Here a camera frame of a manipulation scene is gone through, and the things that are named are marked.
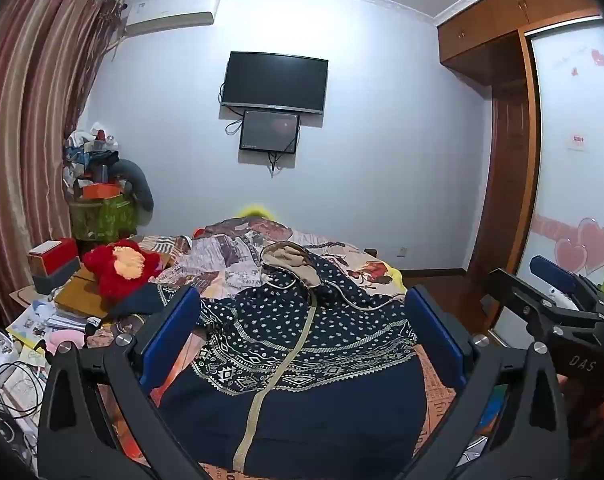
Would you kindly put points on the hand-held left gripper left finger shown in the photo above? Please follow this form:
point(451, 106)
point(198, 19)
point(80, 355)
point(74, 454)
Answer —
point(175, 327)

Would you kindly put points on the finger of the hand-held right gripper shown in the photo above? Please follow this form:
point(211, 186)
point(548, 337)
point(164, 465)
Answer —
point(512, 292)
point(554, 266)

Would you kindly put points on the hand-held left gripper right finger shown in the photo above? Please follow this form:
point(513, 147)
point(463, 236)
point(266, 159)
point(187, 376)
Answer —
point(434, 330)

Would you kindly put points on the navy patterned hooded jacket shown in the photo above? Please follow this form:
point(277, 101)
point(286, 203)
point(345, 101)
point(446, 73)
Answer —
point(312, 340)

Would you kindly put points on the red plush toy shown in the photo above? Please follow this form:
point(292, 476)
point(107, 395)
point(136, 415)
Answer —
point(119, 267)

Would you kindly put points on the printed blanket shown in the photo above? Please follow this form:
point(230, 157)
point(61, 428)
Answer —
point(231, 260)

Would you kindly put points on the wooden room door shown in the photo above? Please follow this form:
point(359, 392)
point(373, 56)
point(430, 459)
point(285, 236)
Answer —
point(507, 180)

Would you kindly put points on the brown cardboard box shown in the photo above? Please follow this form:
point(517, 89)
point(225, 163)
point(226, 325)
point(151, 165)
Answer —
point(79, 295)

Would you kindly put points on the frosted sliding door heart stickers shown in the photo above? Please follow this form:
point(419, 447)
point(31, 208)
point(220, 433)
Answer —
point(574, 160)

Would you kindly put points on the green storage box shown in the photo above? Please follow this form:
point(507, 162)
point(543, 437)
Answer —
point(104, 220)

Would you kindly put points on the pile of papers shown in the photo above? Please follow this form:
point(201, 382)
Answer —
point(36, 325)

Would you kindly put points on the yellow cloth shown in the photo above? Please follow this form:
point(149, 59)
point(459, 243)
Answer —
point(256, 211)

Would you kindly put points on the red box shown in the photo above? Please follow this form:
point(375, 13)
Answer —
point(51, 252)

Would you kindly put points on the grey neck pillow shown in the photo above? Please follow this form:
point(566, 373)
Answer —
point(139, 182)

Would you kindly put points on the orange box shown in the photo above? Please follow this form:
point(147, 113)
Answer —
point(101, 191)

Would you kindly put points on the pile of clutter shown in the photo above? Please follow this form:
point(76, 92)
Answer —
point(91, 152)

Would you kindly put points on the wooden wardrobe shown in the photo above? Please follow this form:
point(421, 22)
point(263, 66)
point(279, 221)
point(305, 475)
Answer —
point(497, 35)

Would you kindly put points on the striped brown curtain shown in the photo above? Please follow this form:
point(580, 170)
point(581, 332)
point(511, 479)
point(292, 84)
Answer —
point(26, 125)

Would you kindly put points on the white air conditioner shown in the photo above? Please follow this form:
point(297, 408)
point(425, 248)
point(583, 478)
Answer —
point(169, 12)

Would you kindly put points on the small black wall monitor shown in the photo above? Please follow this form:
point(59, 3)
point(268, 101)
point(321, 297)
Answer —
point(270, 131)

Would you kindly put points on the large black wall television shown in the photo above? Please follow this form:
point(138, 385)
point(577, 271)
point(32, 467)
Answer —
point(276, 81)

